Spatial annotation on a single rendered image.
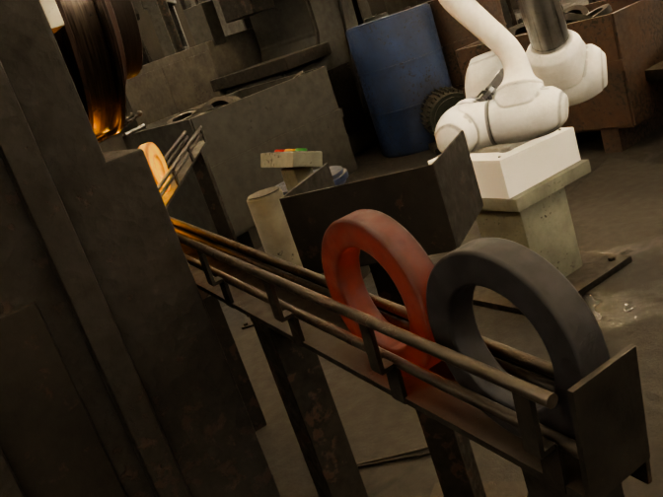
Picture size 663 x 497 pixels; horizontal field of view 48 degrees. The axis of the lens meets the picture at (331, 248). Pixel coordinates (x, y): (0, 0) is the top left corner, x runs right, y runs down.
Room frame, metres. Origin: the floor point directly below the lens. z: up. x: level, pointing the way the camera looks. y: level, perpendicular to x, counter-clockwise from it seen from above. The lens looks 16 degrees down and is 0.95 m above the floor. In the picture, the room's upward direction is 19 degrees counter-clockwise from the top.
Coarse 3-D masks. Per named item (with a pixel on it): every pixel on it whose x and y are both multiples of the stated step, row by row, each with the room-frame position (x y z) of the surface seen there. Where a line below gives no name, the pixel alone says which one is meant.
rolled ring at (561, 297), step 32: (448, 256) 0.60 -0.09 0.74; (480, 256) 0.56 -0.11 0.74; (512, 256) 0.55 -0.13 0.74; (448, 288) 0.61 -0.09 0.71; (512, 288) 0.54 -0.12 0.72; (544, 288) 0.52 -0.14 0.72; (448, 320) 0.63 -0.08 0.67; (544, 320) 0.52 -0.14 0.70; (576, 320) 0.51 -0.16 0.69; (480, 352) 0.63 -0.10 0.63; (576, 352) 0.50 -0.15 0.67; (608, 352) 0.51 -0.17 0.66; (480, 384) 0.61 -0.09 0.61; (544, 416) 0.54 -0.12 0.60
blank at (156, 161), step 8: (144, 144) 2.21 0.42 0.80; (152, 144) 2.23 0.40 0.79; (144, 152) 2.17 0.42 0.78; (152, 152) 2.20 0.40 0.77; (160, 152) 2.27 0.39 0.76; (152, 160) 2.18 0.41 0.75; (160, 160) 2.25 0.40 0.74; (152, 168) 2.15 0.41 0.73; (160, 168) 2.25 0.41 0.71; (160, 176) 2.23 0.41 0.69
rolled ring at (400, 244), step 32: (352, 224) 0.73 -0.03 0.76; (384, 224) 0.71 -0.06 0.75; (352, 256) 0.79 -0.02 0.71; (384, 256) 0.69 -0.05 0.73; (416, 256) 0.68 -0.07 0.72; (352, 288) 0.80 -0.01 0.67; (416, 288) 0.66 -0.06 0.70; (352, 320) 0.79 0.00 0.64; (416, 320) 0.67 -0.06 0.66; (416, 352) 0.69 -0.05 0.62
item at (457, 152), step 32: (448, 160) 1.12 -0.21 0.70; (288, 192) 1.20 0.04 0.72; (320, 192) 1.14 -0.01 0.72; (352, 192) 1.12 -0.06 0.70; (384, 192) 1.10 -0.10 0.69; (416, 192) 1.07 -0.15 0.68; (448, 192) 1.08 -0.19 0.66; (288, 224) 1.18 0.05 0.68; (320, 224) 1.15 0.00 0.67; (416, 224) 1.08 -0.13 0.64; (448, 224) 1.06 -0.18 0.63; (320, 256) 1.16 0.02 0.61; (384, 288) 1.20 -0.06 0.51; (448, 448) 1.19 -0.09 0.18; (448, 480) 1.20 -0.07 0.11; (480, 480) 1.23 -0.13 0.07
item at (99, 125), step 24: (72, 0) 1.35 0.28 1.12; (96, 0) 1.35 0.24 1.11; (72, 24) 1.34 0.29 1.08; (96, 24) 1.36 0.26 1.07; (96, 48) 1.36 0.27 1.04; (96, 72) 1.38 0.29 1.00; (120, 72) 1.39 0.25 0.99; (96, 96) 1.40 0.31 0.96; (120, 96) 1.41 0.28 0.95; (96, 120) 1.44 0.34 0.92; (120, 120) 1.47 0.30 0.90
